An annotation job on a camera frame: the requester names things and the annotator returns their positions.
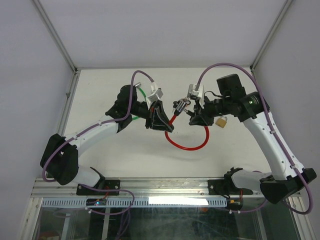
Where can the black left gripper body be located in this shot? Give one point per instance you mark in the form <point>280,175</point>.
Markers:
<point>142,111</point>

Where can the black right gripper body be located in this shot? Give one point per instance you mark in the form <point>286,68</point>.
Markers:
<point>212,108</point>

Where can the large brass padlock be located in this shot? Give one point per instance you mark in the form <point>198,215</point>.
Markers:
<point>221,121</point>

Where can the red cable lock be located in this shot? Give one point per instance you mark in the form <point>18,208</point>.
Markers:
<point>184,138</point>

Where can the silver keys of red lock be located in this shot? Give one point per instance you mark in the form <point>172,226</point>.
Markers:
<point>187,100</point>

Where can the keys of orange padlock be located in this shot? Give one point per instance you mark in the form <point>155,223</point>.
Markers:
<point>175,104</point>

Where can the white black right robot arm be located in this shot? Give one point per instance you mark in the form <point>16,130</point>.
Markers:
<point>286,176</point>

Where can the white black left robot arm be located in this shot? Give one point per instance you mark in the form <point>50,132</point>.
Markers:
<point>61,155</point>

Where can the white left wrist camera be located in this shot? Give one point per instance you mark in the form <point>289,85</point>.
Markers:
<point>155,94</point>

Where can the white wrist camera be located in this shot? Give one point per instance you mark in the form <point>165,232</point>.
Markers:
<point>196,92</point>
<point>155,94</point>

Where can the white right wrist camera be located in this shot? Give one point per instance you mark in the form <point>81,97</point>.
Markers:
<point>196,92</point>

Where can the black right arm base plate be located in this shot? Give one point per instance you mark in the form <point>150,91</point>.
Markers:
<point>218,187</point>

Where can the aluminium mounting rail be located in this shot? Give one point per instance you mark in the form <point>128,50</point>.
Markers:
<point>141,187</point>

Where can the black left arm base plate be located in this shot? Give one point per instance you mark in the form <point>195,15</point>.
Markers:
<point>109,187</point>

